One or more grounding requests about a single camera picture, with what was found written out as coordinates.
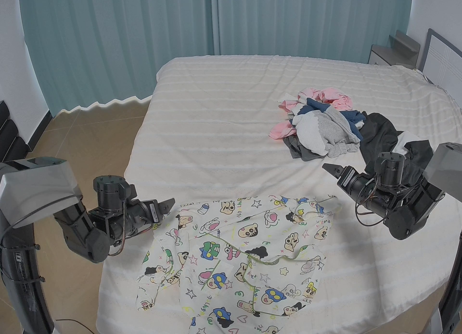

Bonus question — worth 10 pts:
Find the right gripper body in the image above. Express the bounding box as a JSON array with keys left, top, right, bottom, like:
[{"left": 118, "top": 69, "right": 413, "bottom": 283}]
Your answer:
[{"left": 337, "top": 166, "right": 390, "bottom": 215}]

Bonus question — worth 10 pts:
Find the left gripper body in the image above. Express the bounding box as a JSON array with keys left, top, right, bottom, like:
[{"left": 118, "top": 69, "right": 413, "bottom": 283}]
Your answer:
[{"left": 120, "top": 199, "right": 162, "bottom": 236}]

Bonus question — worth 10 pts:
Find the white printed pyjama top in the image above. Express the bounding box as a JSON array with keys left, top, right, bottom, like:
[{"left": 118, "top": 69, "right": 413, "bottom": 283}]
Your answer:
[{"left": 135, "top": 193, "right": 341, "bottom": 334}]

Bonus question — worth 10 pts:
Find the pile of clothes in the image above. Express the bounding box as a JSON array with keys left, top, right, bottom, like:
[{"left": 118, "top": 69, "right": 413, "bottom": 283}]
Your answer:
[{"left": 269, "top": 87, "right": 367, "bottom": 161}]

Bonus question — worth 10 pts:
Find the black garment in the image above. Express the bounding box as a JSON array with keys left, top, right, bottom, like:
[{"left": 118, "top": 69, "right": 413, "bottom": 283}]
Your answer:
[{"left": 359, "top": 112, "right": 434, "bottom": 190}]

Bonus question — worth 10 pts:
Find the bed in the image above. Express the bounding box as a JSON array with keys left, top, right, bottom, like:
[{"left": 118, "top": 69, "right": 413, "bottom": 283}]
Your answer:
[{"left": 96, "top": 29, "right": 462, "bottom": 334}]

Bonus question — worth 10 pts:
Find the grey bedside table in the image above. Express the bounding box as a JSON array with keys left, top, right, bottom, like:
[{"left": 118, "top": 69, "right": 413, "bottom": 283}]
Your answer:
[{"left": 369, "top": 30, "right": 421, "bottom": 70}]

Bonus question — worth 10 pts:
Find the black chest of drawers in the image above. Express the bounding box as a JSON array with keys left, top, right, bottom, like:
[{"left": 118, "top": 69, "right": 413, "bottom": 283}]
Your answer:
[{"left": 0, "top": 101, "right": 32, "bottom": 163}]

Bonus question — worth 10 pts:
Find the blue-green curtain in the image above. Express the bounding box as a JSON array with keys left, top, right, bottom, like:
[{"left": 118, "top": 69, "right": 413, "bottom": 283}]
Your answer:
[
  {"left": 18, "top": 0, "right": 217, "bottom": 116},
  {"left": 211, "top": 0, "right": 414, "bottom": 64}
]

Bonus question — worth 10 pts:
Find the black cable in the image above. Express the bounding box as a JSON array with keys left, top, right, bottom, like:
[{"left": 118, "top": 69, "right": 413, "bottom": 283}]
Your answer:
[{"left": 54, "top": 319, "right": 99, "bottom": 334}]

